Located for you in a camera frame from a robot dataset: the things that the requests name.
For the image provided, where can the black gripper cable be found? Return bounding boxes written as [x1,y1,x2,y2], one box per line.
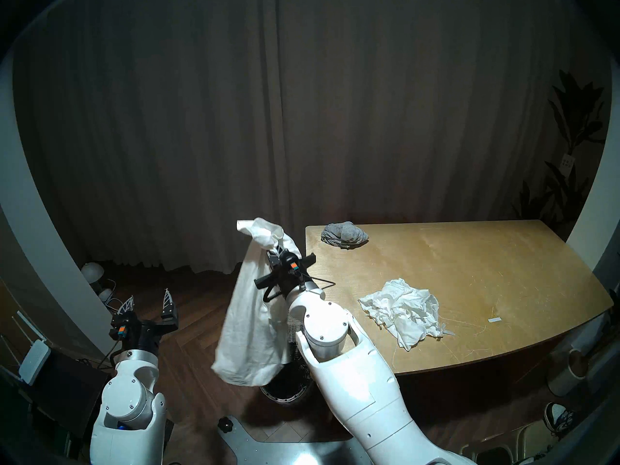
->
[97,341,122,370]
[298,270,336,291]

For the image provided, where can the white cylindrical plant pot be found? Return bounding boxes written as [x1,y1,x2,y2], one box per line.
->
[547,348,589,397]

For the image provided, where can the white wifi router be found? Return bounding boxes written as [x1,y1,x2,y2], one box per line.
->
[0,310,51,386]

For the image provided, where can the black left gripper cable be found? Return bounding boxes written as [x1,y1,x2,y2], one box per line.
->
[97,341,122,370]

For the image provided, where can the grey garment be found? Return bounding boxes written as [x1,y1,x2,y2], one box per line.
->
[321,221,370,249]

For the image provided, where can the white garment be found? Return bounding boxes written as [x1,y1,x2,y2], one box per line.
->
[358,278,456,351]

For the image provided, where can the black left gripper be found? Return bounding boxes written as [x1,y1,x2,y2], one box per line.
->
[110,288,179,353]

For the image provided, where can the large white shirt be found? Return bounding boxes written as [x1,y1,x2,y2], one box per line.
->
[212,218,303,387]

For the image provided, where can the woven wicker laundry hamper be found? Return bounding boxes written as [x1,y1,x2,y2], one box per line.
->
[259,314,315,405]

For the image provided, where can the black white sneaker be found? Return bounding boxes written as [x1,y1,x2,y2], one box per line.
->
[543,402,579,438]

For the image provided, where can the beige plastic chair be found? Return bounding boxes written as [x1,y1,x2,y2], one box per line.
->
[460,418,558,465]

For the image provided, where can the white floor cable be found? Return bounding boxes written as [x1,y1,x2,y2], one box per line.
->
[106,280,127,314]

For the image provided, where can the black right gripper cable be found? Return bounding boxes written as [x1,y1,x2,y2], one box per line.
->
[298,270,336,291]

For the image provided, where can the light wooden table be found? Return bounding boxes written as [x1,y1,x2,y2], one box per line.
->
[305,220,614,376]

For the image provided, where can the tall leafy houseplant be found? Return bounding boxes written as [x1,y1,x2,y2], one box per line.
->
[511,69,608,227]

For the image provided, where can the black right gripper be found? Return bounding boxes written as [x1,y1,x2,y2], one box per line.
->
[253,244,316,302]

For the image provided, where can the white mushroom lamp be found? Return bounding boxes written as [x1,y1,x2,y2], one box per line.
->
[80,262,116,303]

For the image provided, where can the dark low cabinet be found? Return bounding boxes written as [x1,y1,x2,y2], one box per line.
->
[29,345,114,438]

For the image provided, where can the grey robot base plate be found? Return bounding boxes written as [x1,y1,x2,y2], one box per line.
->
[217,416,369,465]

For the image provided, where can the long pleated curtain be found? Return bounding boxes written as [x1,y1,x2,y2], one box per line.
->
[12,0,601,276]

